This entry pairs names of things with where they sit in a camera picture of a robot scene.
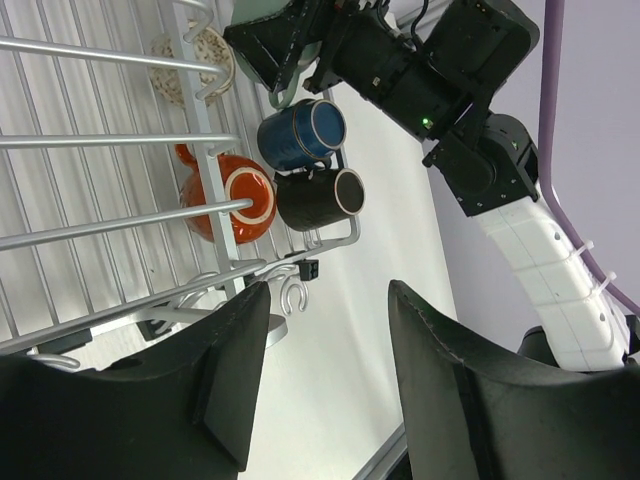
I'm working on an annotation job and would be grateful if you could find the beige speckled cup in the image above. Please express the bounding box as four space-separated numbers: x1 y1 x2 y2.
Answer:
149 19 236 107

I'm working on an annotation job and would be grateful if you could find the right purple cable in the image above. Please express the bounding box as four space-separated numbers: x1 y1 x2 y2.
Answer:
539 0 640 319

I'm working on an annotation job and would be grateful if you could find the teal mug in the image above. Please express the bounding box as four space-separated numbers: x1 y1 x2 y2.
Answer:
224 1 324 110

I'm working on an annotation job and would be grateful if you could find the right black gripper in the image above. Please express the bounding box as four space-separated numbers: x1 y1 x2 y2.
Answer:
223 1 360 95

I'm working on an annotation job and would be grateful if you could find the silver wire dish rack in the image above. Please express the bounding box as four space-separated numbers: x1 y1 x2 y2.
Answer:
0 0 361 351

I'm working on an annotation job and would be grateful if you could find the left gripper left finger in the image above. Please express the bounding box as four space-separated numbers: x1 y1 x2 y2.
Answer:
1 282 271 479

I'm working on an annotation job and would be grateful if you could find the tall white wire rack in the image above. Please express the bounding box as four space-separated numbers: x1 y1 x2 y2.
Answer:
0 0 271 371

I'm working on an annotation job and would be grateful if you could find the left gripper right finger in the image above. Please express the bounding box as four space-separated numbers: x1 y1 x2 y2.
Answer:
388 280 639 479

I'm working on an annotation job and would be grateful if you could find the dark blue mug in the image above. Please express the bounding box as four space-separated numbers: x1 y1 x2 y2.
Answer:
257 99 347 172

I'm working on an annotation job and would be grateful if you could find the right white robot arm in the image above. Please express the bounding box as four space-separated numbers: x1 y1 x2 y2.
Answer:
224 1 639 372

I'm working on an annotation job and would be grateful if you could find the brown mug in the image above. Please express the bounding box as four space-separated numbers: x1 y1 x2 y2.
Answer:
274 168 365 232

